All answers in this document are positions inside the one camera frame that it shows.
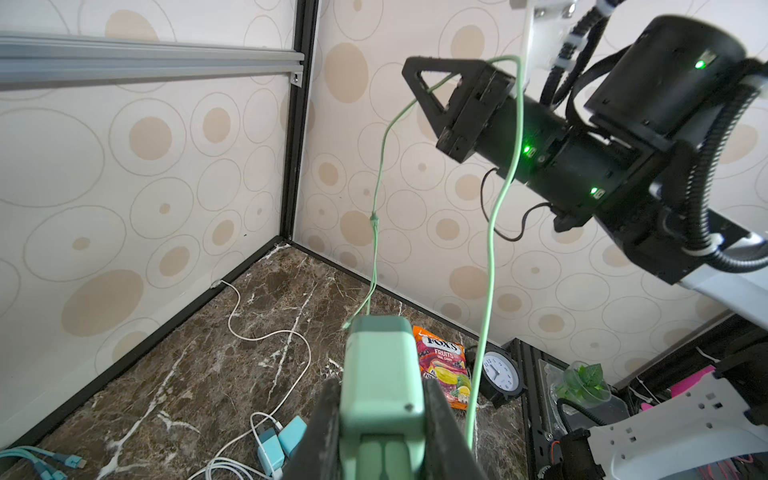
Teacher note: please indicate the clear cup with green leaves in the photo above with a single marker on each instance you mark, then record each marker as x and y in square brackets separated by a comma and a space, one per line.
[583, 384]

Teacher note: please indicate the black round clock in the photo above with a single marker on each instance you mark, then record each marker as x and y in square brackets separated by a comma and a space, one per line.
[501, 380]

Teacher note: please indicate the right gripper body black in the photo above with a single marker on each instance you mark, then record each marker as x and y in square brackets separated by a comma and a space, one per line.
[605, 175]

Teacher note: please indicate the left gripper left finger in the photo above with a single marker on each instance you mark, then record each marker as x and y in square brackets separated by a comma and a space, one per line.
[317, 454]

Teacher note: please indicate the light green charger plug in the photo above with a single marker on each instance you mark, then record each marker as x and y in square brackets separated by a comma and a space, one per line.
[382, 405]

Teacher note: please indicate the teal charger plug near pink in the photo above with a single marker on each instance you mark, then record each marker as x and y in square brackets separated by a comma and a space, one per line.
[291, 435]

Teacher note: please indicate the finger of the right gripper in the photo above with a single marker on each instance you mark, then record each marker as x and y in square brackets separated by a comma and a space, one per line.
[432, 81]

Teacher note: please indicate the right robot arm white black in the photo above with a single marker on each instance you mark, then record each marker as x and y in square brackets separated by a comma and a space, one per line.
[711, 82]

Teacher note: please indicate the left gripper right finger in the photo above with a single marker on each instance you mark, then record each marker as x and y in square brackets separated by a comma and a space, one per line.
[447, 455]

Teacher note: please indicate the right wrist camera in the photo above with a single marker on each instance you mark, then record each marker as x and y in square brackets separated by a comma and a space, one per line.
[547, 28]

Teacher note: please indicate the colourful candy bag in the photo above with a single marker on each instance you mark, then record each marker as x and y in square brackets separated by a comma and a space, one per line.
[445, 362]

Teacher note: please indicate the horizontal aluminium rail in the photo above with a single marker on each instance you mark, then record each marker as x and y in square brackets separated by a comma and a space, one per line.
[47, 61]

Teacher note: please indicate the teal charger plug back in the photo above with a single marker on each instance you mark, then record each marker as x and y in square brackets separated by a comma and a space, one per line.
[271, 455]

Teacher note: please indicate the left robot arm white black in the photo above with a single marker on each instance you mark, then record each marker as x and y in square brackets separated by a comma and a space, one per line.
[722, 416]

